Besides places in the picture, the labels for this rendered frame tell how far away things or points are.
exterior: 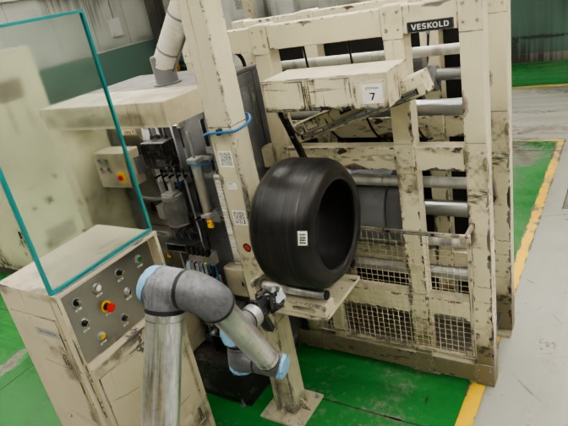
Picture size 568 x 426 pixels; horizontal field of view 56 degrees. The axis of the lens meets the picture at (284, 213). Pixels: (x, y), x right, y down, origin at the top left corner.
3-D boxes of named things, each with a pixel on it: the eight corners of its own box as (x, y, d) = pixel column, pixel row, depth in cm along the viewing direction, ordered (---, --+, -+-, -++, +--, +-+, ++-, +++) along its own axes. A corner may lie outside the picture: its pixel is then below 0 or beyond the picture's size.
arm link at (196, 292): (221, 267, 145) (295, 356, 197) (183, 261, 150) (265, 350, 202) (205, 306, 140) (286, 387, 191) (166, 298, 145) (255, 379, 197)
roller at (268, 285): (258, 288, 251) (260, 279, 251) (264, 290, 254) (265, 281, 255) (324, 299, 232) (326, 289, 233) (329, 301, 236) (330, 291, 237)
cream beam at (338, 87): (264, 114, 247) (259, 82, 242) (292, 99, 266) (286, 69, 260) (390, 108, 215) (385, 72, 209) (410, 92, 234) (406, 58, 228)
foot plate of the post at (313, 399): (260, 417, 299) (259, 412, 297) (284, 385, 319) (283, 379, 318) (301, 430, 285) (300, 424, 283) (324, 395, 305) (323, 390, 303)
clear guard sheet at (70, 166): (48, 295, 202) (-63, 35, 164) (149, 229, 243) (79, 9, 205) (51, 296, 200) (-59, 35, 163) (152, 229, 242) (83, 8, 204)
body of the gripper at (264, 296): (278, 289, 210) (261, 303, 200) (281, 309, 213) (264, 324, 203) (262, 286, 214) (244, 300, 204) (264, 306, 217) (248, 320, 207)
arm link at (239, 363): (251, 380, 194) (248, 352, 190) (224, 374, 199) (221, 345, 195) (263, 366, 202) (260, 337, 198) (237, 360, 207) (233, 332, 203)
